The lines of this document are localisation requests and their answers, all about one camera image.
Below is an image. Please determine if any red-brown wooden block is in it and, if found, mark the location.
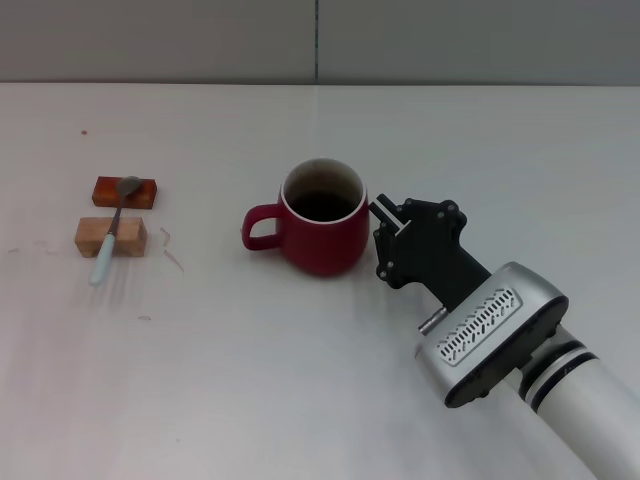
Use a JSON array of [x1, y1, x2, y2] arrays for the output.
[[92, 175, 159, 211]]

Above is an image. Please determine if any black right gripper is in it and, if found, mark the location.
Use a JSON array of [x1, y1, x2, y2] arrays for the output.
[[370, 193, 494, 311]]

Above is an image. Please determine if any blue handled metal spoon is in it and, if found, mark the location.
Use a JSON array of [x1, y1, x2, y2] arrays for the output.
[[88, 175, 143, 287]]

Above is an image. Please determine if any red ceramic mug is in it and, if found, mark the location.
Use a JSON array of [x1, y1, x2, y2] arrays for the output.
[[241, 157, 372, 279]]

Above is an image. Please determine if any light wooden block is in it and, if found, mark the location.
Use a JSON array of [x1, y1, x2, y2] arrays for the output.
[[74, 215, 149, 259]]

